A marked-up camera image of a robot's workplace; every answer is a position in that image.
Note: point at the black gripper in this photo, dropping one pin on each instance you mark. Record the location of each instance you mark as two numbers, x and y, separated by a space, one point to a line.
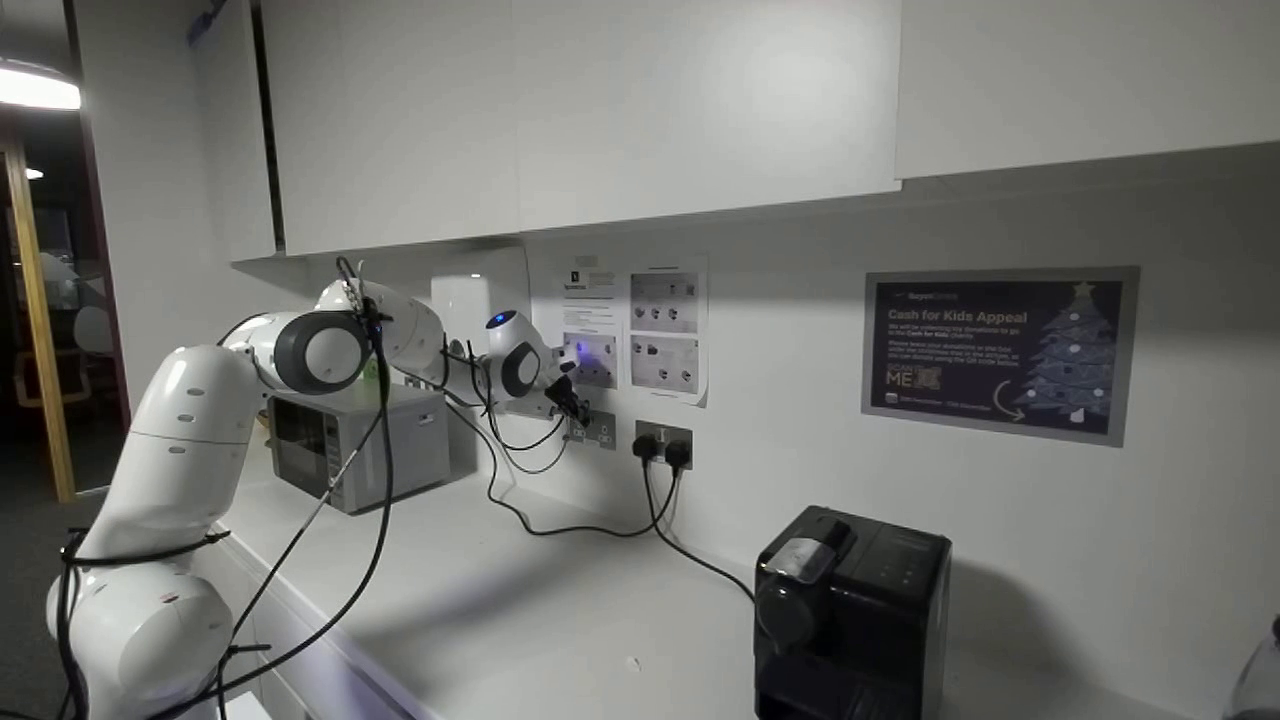
552 390

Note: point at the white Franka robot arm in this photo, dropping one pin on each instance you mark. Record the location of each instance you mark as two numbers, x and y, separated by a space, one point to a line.
182 427

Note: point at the steel double socket plate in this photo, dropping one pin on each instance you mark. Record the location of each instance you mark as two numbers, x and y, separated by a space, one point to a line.
601 429
661 429

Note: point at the black mains plug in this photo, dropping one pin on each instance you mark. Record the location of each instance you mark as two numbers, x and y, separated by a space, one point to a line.
648 450
677 455

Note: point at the white instruction sheet two photos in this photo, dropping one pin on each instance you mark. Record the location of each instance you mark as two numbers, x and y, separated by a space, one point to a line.
664 300

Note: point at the silver microwave oven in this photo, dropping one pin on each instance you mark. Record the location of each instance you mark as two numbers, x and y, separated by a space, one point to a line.
381 444

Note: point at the black coffee machine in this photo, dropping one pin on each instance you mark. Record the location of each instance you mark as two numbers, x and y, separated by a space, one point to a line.
855 613

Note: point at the dark framed christmas tree poster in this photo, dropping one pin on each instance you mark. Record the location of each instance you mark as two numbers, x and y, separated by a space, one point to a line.
1003 353

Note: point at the bright ceiling light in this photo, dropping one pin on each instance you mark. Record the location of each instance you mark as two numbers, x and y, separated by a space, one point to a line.
33 91

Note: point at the white wall cabinet door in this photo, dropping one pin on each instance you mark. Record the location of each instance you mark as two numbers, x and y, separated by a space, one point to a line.
704 95
1095 64
403 107

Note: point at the orange wooden door frame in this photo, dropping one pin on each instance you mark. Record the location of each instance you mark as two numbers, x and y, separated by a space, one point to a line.
40 335

